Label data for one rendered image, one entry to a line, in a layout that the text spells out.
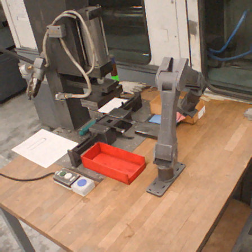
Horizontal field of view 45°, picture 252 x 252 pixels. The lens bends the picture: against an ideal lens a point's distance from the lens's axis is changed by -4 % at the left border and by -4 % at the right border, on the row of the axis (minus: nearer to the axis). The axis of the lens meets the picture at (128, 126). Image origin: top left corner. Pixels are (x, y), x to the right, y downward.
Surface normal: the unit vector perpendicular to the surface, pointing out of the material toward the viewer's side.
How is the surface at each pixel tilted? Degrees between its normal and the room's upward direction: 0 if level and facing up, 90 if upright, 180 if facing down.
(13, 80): 90
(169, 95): 69
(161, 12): 90
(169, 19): 90
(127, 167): 0
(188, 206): 0
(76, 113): 90
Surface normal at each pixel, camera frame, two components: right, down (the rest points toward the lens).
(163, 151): -0.51, 0.20
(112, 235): -0.15, -0.83
